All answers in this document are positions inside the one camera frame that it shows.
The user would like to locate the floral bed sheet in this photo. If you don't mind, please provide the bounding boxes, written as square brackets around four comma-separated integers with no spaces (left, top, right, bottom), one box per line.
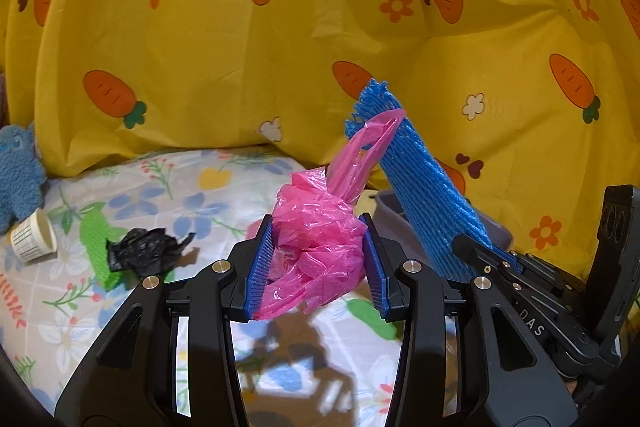
[0,145,461,427]

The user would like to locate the blue foam net sleeve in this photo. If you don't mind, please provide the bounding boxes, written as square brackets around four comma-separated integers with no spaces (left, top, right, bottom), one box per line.
[344,78,494,283]

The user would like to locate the yellow carrot print curtain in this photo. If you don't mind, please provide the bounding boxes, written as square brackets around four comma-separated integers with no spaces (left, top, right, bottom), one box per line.
[1,0,639,277]

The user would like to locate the blue plush monster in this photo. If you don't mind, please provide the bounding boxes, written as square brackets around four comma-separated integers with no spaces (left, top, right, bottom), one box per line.
[0,122,47,234]

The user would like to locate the green foam net sleeve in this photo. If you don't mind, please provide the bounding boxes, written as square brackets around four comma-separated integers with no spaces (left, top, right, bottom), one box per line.
[79,207,127,291]

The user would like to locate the grey plastic trash bin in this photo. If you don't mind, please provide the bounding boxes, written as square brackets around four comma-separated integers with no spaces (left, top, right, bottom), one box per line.
[372,190,513,265]

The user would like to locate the small green grid paper cup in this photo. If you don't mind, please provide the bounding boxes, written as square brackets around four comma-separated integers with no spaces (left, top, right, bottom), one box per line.
[10,208,58,263]

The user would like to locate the black plastic bag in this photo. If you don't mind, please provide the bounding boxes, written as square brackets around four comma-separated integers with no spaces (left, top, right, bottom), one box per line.
[106,228,196,279]

